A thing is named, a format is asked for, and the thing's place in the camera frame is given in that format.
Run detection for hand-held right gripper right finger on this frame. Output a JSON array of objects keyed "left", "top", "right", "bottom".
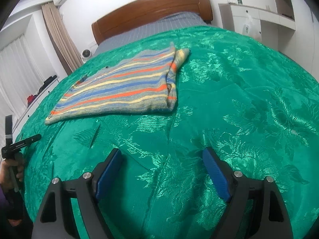
[{"left": 202, "top": 147, "right": 293, "bottom": 239}]

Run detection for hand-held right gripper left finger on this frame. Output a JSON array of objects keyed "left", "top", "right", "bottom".
[{"left": 31, "top": 148, "right": 123, "bottom": 239}]

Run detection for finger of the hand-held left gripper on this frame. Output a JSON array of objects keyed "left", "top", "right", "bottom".
[
  {"left": 5, "top": 115, "right": 13, "bottom": 143},
  {"left": 14, "top": 134, "right": 42, "bottom": 147}
]

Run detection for striped knit sweater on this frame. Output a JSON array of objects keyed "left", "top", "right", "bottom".
[{"left": 44, "top": 42, "right": 192, "bottom": 126}]

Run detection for person's left forearm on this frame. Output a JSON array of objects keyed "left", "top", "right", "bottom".
[{"left": 0, "top": 189, "right": 25, "bottom": 227}]

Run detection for dark clothes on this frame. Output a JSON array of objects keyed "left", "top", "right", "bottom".
[{"left": 37, "top": 75, "right": 58, "bottom": 94}]

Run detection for person's left hand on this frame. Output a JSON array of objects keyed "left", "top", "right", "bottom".
[{"left": 0, "top": 158, "right": 25, "bottom": 192}]

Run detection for low white cabinet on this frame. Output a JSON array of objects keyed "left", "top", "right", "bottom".
[{"left": 12, "top": 76, "right": 61, "bottom": 130}]

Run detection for white sheer curtain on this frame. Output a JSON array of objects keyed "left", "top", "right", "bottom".
[{"left": 0, "top": 33, "right": 46, "bottom": 120}]

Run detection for green satin blanket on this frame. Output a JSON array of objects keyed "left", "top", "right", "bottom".
[{"left": 15, "top": 26, "right": 319, "bottom": 239}]

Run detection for beige curtain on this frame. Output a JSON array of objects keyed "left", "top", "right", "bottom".
[{"left": 41, "top": 2, "right": 83, "bottom": 75}]

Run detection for small white fan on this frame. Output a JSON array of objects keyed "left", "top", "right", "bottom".
[{"left": 80, "top": 49, "right": 93, "bottom": 64}]

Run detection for white plastic bag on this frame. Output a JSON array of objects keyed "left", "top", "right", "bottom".
[{"left": 241, "top": 12, "right": 253, "bottom": 35}]

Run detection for grey bed sheet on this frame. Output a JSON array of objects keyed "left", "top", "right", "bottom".
[{"left": 93, "top": 11, "right": 208, "bottom": 55}]

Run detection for white desk cabinet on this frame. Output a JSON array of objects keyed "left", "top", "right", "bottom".
[{"left": 218, "top": 3, "right": 297, "bottom": 41}]

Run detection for white wardrobe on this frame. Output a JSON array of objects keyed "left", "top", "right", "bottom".
[{"left": 270, "top": 0, "right": 319, "bottom": 63}]

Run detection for wooden headboard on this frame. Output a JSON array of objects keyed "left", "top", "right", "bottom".
[{"left": 91, "top": 0, "right": 213, "bottom": 46}]

